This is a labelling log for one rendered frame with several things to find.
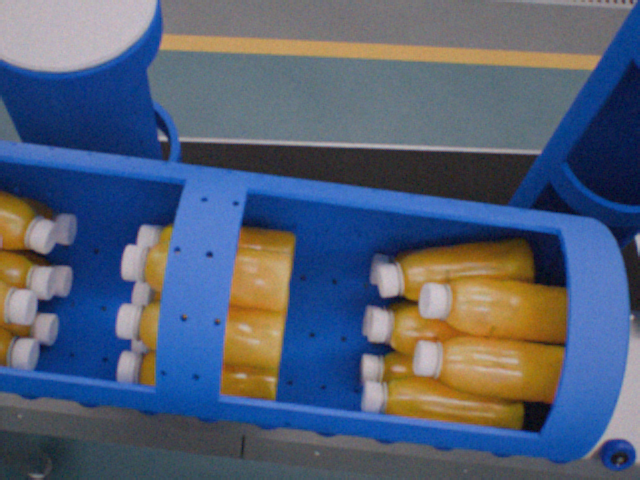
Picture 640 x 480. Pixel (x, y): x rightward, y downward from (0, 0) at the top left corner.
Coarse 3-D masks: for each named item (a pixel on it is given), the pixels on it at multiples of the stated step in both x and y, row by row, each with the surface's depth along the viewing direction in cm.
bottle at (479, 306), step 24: (456, 288) 85; (480, 288) 85; (504, 288) 85; (528, 288) 86; (552, 288) 88; (456, 312) 84; (480, 312) 84; (504, 312) 84; (528, 312) 85; (552, 312) 85; (504, 336) 86; (528, 336) 86; (552, 336) 86
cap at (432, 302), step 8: (424, 288) 86; (432, 288) 85; (440, 288) 85; (424, 296) 86; (432, 296) 84; (440, 296) 84; (424, 304) 86; (432, 304) 84; (440, 304) 84; (424, 312) 85; (432, 312) 84; (440, 312) 85
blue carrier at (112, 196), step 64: (64, 192) 98; (128, 192) 97; (192, 192) 80; (256, 192) 82; (320, 192) 83; (384, 192) 86; (64, 256) 102; (192, 256) 75; (320, 256) 102; (576, 256) 80; (64, 320) 100; (192, 320) 75; (320, 320) 103; (576, 320) 76; (0, 384) 80; (64, 384) 79; (128, 384) 79; (192, 384) 78; (320, 384) 98; (576, 384) 76; (512, 448) 83; (576, 448) 81
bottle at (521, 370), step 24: (456, 336) 87; (480, 336) 86; (456, 360) 84; (480, 360) 84; (504, 360) 84; (528, 360) 84; (552, 360) 85; (456, 384) 85; (480, 384) 84; (504, 384) 84; (528, 384) 84; (552, 384) 84
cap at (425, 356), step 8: (424, 344) 86; (432, 344) 86; (416, 352) 88; (424, 352) 85; (432, 352) 85; (416, 360) 87; (424, 360) 85; (432, 360) 85; (416, 368) 86; (424, 368) 85; (432, 368) 85
